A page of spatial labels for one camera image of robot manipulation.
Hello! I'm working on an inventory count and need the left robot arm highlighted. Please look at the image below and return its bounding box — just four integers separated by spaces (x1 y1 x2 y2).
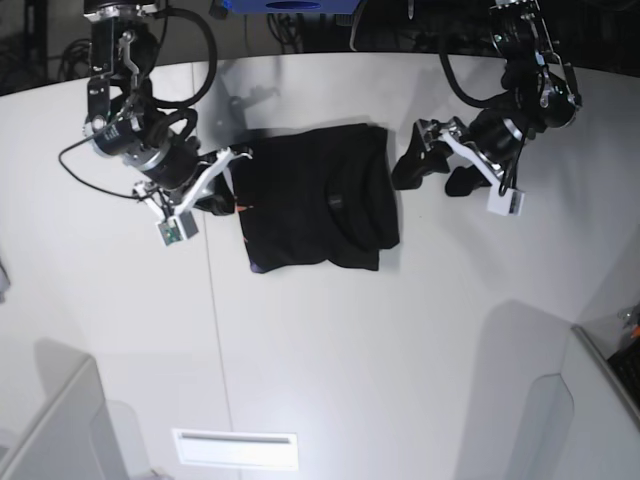
391 1 583 197

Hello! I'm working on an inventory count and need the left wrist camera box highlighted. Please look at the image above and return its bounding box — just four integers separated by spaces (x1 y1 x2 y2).
487 186 525 216

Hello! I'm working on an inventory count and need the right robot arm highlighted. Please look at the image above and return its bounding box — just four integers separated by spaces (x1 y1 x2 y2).
84 1 236 216

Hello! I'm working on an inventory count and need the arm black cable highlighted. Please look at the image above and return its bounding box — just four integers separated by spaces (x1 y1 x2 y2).
437 34 506 109
149 7 219 111

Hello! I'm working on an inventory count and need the black T-shirt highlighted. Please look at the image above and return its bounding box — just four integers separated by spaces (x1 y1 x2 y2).
231 123 400 274

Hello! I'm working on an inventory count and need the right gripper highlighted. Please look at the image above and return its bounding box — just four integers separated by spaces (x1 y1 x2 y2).
122 135 253 220

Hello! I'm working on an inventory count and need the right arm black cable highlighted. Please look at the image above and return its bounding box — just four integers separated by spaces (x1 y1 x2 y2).
149 7 219 111

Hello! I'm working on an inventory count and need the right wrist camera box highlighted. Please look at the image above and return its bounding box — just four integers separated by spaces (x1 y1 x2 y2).
156 212 199 246

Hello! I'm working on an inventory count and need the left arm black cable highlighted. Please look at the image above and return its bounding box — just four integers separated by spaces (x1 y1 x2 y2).
437 34 506 109

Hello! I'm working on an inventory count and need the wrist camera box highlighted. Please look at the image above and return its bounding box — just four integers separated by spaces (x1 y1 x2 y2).
156 212 199 246
487 186 525 216

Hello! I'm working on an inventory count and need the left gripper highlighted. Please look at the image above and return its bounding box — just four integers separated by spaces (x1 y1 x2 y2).
391 112 530 191

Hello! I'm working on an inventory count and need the blue box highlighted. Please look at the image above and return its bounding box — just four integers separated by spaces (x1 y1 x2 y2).
221 0 360 14

